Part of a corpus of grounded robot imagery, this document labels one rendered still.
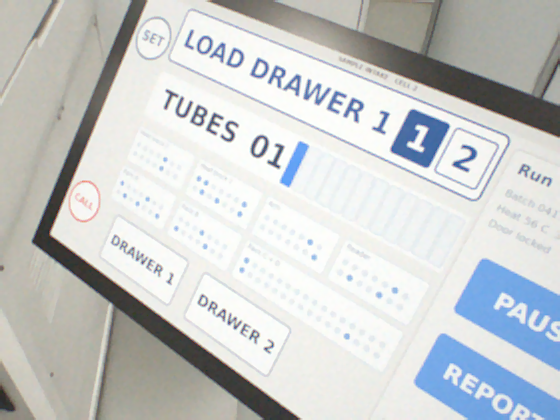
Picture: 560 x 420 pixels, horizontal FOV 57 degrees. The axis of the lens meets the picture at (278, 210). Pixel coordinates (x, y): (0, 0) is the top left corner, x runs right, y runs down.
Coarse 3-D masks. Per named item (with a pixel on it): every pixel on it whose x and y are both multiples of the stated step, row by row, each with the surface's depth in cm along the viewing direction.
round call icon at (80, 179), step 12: (84, 180) 51; (72, 192) 51; (84, 192) 51; (96, 192) 50; (72, 204) 51; (84, 204) 51; (96, 204) 50; (72, 216) 51; (84, 216) 51; (96, 216) 50
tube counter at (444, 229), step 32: (256, 128) 43; (256, 160) 43; (288, 160) 42; (320, 160) 41; (320, 192) 41; (352, 192) 40; (384, 192) 39; (416, 192) 38; (352, 224) 40; (384, 224) 39; (416, 224) 38; (448, 224) 37; (416, 256) 38; (448, 256) 37
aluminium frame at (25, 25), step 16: (0, 0) 76; (16, 0) 82; (32, 0) 89; (48, 0) 97; (0, 16) 76; (16, 16) 82; (32, 16) 89; (0, 32) 76; (16, 32) 82; (32, 32) 89; (0, 48) 76; (16, 48) 82; (0, 64) 76; (16, 64) 82; (0, 80) 76
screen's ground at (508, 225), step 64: (192, 0) 47; (128, 64) 49; (128, 128) 49; (192, 128) 46; (512, 128) 35; (448, 192) 37; (512, 192) 35; (192, 256) 45; (512, 256) 35; (448, 320) 36; (256, 384) 42; (320, 384) 40; (384, 384) 38
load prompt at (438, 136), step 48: (192, 48) 47; (240, 48) 45; (288, 48) 43; (288, 96) 42; (336, 96) 41; (384, 96) 39; (384, 144) 39; (432, 144) 38; (480, 144) 36; (480, 192) 36
